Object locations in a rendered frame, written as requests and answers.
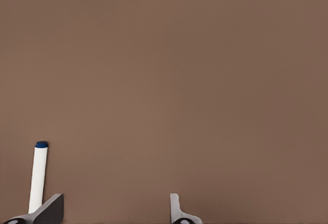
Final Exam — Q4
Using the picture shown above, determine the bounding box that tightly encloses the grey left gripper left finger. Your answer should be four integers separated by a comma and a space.
1, 193, 65, 224

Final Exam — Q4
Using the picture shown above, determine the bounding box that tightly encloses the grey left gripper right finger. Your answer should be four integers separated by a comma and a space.
170, 193, 203, 224

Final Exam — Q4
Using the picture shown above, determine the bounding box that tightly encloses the white marker with blue end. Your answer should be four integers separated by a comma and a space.
28, 140, 49, 214

